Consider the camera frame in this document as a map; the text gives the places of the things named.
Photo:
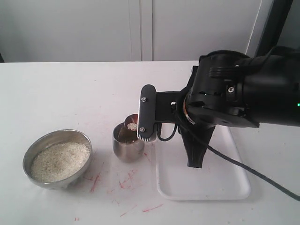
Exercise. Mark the small steel cup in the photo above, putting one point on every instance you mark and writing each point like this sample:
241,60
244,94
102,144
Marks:
126,145

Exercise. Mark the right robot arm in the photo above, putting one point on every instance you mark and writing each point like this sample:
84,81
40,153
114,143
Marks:
273,92

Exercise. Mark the white rice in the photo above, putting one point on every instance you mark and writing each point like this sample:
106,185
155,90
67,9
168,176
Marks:
59,162

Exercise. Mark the dark vertical post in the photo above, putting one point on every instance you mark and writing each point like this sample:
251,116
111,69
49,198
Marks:
282,26

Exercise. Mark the white cabinet doors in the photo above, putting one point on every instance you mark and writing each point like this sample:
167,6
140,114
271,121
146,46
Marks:
123,30

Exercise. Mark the steel bowl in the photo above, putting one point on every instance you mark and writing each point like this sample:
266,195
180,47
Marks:
48,140

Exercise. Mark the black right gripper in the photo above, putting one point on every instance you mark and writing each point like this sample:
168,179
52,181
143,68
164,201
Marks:
214,96

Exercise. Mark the brown wooden spoon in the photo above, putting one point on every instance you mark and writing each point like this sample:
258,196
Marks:
131,122

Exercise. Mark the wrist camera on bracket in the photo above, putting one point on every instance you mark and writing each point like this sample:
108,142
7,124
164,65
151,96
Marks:
157,108

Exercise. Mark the white plastic tray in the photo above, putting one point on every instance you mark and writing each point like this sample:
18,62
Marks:
217,180

